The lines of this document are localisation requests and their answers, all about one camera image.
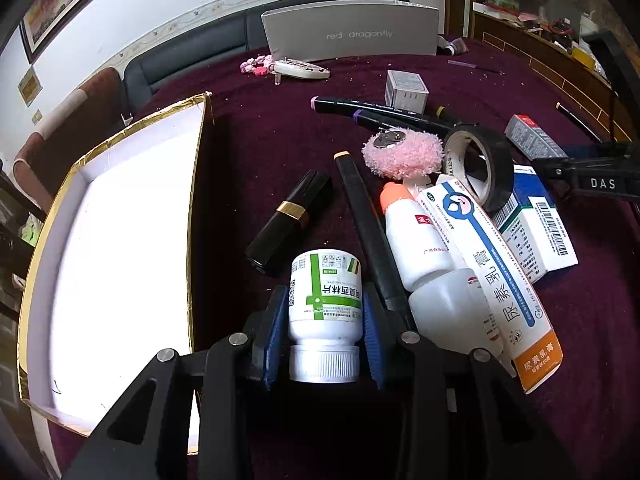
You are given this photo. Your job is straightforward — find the black gold-band lipstick tube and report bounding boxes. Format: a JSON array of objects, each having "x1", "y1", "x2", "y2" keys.
[{"x1": 245, "y1": 169, "x2": 334, "y2": 276}]

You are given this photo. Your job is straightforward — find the white green-label pill bottle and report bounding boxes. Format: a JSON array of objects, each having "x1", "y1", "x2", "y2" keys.
[{"x1": 288, "y1": 248, "x2": 363, "y2": 384}]

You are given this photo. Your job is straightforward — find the long black gold-tip pen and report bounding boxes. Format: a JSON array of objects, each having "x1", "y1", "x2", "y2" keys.
[{"x1": 334, "y1": 151, "x2": 416, "y2": 330}]

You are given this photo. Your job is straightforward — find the grey red-top carton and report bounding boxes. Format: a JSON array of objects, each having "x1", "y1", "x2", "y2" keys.
[{"x1": 504, "y1": 114, "x2": 567, "y2": 160}]

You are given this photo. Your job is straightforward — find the white red-label pill bottle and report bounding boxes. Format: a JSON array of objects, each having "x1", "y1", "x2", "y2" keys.
[{"x1": 409, "y1": 269, "x2": 516, "y2": 377}]

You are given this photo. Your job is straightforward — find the blue white medicine box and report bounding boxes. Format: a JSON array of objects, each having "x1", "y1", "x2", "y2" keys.
[{"x1": 492, "y1": 165, "x2": 578, "y2": 284}]

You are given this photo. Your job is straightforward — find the black tape roll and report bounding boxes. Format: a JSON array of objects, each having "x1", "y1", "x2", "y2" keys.
[{"x1": 442, "y1": 125, "x2": 514, "y2": 216}]

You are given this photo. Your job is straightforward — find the long white blue ointment box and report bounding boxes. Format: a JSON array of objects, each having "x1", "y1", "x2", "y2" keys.
[{"x1": 416, "y1": 176, "x2": 563, "y2": 393}]

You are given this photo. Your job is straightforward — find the black gold-tip stick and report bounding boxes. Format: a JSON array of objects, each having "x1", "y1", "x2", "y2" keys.
[{"x1": 554, "y1": 102, "x2": 602, "y2": 144}]

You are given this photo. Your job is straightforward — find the white bottle orange cap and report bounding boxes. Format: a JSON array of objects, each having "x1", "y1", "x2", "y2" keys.
[{"x1": 380, "y1": 182, "x2": 454, "y2": 292}]

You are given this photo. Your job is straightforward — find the white gold-edged tray box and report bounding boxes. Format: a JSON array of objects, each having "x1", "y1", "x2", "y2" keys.
[{"x1": 17, "y1": 93, "x2": 213, "y2": 437}]

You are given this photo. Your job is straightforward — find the pink fluffy puff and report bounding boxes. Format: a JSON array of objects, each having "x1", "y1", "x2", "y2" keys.
[{"x1": 361, "y1": 128, "x2": 444, "y2": 181}]

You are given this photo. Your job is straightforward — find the wooden side cabinet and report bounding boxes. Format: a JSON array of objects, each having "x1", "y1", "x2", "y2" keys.
[{"x1": 471, "y1": 0, "x2": 638, "y2": 142}]

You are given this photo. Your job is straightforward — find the black marker pink cap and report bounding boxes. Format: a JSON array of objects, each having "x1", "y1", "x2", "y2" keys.
[{"x1": 310, "y1": 96, "x2": 450, "y2": 126}]

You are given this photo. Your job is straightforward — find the thin dark pen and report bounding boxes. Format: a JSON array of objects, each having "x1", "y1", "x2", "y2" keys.
[{"x1": 447, "y1": 60, "x2": 506, "y2": 76}]

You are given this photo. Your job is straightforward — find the squeezed tube by shoebox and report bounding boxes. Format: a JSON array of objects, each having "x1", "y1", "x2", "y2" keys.
[{"x1": 436, "y1": 35, "x2": 469, "y2": 55}]

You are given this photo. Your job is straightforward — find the small white cube box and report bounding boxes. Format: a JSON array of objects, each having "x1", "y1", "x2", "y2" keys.
[{"x1": 384, "y1": 70, "x2": 430, "y2": 114}]

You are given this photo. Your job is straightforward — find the white remote control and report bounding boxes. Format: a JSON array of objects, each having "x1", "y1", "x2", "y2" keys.
[{"x1": 273, "y1": 58, "x2": 331, "y2": 84}]

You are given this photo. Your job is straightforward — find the black leather headboard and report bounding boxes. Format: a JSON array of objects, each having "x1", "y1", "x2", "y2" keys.
[{"x1": 124, "y1": 0, "x2": 407, "y2": 114}]

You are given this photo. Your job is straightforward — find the maroon padded chair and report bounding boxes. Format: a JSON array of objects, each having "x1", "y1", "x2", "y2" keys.
[{"x1": 12, "y1": 67, "x2": 129, "y2": 211}]

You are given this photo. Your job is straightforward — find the grey red dragonfly shoebox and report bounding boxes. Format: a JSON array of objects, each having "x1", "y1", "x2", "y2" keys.
[{"x1": 262, "y1": 0, "x2": 439, "y2": 62}]

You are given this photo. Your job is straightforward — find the pink bead hair tie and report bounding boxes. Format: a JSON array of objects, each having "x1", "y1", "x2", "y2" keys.
[{"x1": 240, "y1": 53, "x2": 277, "y2": 77}]

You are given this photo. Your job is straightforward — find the small gold wall plaque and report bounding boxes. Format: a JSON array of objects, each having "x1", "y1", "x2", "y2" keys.
[{"x1": 17, "y1": 66, "x2": 42, "y2": 106}]

